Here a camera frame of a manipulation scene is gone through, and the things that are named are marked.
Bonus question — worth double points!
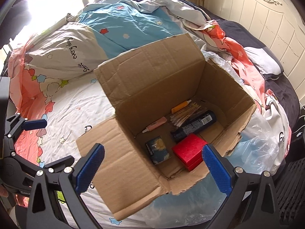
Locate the red gift box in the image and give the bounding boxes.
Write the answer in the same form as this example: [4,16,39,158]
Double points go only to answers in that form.
[172,133,208,172]

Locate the dark blue bottle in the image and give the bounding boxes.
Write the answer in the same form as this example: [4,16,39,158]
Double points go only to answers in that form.
[171,110,217,143]

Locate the starry night tissue pack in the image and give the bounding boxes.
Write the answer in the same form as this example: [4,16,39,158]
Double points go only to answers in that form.
[145,136,170,165]

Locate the cotton swab bag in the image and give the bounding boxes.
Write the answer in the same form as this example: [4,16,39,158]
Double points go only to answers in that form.
[170,102,207,127]

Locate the orange tube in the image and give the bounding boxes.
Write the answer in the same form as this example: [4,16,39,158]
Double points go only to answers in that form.
[171,100,191,114]

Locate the pink cream tube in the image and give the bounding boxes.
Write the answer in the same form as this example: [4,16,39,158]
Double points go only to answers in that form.
[142,116,167,133]

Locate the clear plastic bag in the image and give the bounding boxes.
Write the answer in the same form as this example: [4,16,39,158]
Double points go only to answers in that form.
[138,50,279,229]

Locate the star patterned pillow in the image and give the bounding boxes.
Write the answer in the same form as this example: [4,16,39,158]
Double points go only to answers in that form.
[24,22,108,80]

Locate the dark navy blanket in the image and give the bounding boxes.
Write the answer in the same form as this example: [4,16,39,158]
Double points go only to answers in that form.
[131,0,301,129]

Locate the brown cardboard box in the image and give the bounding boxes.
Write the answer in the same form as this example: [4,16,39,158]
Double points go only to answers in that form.
[76,34,256,220]

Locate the star patterned bed sheet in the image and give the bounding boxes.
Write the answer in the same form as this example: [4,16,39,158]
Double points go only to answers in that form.
[7,0,293,229]

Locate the white grey pillow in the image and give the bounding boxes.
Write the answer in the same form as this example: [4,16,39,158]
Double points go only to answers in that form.
[244,47,284,80]

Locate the cream wooden headboard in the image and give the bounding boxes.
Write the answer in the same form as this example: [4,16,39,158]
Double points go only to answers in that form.
[189,0,305,103]

